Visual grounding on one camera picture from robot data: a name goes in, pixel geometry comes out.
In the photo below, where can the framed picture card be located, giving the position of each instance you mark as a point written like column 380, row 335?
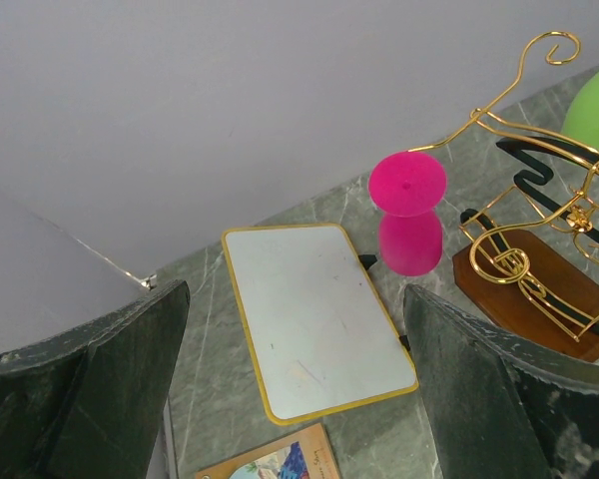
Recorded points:
column 305, row 454

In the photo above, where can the small whiteboard yellow frame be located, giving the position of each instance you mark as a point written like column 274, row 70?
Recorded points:
column 320, row 339

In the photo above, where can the pink plastic wine glass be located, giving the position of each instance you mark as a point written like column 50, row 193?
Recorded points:
column 406, row 187

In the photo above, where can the green wine glass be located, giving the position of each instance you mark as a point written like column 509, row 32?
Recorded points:
column 582, row 118

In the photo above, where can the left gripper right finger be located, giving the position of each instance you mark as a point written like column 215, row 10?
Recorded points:
column 499, row 405

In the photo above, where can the gold wire glass rack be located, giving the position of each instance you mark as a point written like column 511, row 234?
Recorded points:
column 532, row 262

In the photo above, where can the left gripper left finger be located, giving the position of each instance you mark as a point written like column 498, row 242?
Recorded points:
column 88, row 403

